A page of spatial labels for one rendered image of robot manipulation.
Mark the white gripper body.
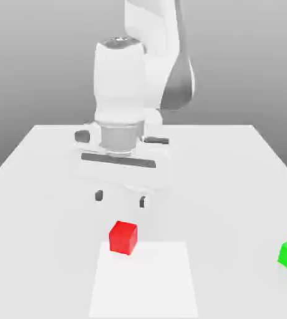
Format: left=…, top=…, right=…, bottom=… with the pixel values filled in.
left=69, top=148, right=171, bottom=193

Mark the small red cube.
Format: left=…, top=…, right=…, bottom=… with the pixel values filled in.
left=108, top=220, right=139, bottom=257

